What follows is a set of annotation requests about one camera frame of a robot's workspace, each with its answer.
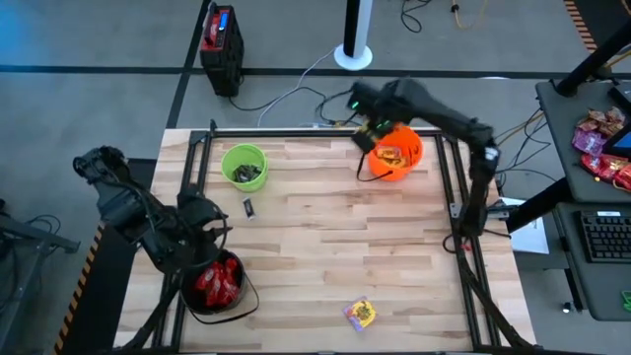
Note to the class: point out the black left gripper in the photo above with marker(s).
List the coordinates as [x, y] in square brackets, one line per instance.
[202, 214]

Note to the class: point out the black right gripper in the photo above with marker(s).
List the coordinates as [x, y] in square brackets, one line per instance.
[379, 103]

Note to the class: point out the brown Hershey's bar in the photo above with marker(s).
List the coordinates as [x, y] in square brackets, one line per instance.
[244, 169]
[249, 208]
[254, 175]
[241, 176]

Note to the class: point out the black Hershey's bar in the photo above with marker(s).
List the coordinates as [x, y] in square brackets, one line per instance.
[256, 169]

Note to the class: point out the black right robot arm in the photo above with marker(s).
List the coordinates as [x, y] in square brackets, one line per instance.
[453, 116]

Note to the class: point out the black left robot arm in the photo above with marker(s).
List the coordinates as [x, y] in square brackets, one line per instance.
[123, 207]

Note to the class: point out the purple candy wrapper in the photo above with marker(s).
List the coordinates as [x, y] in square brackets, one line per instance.
[589, 142]

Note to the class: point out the red candy wrapper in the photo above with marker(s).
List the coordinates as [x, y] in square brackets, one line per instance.
[599, 166]
[625, 177]

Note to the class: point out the brown candy wrappers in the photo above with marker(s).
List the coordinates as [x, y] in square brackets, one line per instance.
[609, 118]

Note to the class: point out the orange pumpkin bucket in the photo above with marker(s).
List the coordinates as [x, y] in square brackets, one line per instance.
[394, 175]

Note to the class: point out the green plastic bucket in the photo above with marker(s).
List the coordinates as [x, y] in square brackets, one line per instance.
[231, 158]

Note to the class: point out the black plastic bucket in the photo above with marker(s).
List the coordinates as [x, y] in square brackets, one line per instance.
[197, 305]

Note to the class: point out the black hazard-striped platform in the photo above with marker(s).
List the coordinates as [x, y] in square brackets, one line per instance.
[103, 305]

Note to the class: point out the red black power station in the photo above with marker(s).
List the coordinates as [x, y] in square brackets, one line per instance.
[222, 54]

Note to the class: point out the black desk beam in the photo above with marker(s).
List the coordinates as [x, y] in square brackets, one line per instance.
[525, 217]

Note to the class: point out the white paper sheet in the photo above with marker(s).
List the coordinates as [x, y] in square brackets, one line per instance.
[532, 241]

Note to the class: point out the black stand pole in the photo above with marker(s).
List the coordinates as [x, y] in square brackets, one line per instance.
[591, 61]

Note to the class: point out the black tablet blue screen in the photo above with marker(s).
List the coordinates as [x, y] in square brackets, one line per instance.
[622, 143]

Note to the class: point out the black keyboard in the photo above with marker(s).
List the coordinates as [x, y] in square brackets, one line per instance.
[606, 239]

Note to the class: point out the dark grey desk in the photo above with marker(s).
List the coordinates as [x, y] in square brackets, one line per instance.
[601, 286]

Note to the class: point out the small green object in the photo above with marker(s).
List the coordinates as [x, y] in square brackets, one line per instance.
[627, 301]

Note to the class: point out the white pedestal stand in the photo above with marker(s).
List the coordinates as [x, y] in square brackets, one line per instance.
[353, 56]

